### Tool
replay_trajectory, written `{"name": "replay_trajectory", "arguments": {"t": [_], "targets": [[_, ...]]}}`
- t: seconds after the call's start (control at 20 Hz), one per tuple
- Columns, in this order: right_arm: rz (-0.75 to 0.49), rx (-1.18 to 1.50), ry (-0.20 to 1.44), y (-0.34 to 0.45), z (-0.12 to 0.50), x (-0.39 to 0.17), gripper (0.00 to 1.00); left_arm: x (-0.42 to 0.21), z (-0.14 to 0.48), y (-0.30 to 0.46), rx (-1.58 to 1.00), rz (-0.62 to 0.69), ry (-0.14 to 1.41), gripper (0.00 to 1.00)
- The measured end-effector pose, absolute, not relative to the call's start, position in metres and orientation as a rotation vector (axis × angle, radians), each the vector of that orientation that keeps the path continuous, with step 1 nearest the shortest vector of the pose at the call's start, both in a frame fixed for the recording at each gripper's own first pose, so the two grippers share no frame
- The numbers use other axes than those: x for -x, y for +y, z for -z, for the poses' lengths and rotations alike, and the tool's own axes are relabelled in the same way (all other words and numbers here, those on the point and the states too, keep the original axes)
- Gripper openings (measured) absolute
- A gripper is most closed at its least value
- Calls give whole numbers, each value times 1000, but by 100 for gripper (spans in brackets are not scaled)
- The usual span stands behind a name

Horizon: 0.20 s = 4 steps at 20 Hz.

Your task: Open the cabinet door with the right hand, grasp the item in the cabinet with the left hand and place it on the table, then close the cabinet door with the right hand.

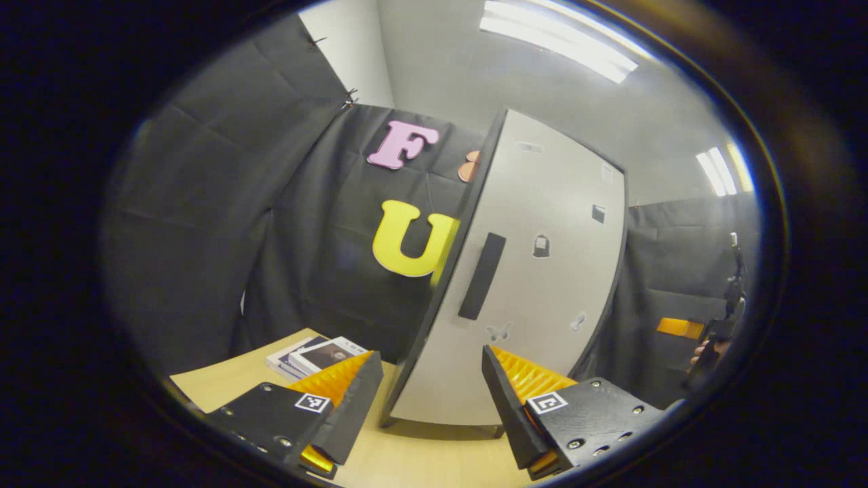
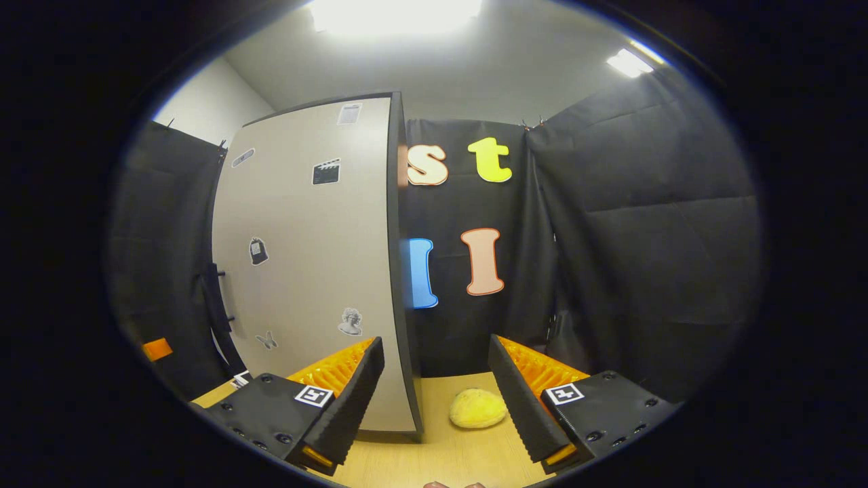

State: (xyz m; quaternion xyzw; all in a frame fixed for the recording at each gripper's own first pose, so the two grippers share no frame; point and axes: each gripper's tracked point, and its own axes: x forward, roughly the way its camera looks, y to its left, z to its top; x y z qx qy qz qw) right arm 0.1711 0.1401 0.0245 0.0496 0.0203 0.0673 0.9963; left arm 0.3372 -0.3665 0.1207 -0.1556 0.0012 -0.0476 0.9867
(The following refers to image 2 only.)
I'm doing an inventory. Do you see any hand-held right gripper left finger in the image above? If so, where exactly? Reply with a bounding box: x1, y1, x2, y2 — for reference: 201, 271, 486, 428
189, 337, 385, 475

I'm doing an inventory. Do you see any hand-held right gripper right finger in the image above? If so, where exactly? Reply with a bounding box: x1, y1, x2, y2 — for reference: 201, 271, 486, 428
488, 333, 682, 475

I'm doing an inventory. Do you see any black cabinet door handle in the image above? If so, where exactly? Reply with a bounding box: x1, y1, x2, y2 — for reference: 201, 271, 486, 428
202, 263, 238, 340

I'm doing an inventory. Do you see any beige cabinet door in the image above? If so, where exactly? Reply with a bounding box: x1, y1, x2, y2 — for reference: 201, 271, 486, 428
212, 96, 408, 434

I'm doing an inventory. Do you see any yellow round sponge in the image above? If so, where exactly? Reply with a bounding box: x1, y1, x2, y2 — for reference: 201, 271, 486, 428
449, 388, 509, 430

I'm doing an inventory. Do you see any black backdrop cloth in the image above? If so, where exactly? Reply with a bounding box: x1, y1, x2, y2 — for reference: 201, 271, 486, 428
108, 68, 762, 407

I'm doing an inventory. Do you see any small ceiling light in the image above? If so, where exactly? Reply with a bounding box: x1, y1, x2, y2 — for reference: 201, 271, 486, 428
606, 46, 662, 79

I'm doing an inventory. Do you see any long ceiling light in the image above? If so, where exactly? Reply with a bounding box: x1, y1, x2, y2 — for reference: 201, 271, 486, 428
309, 0, 484, 36

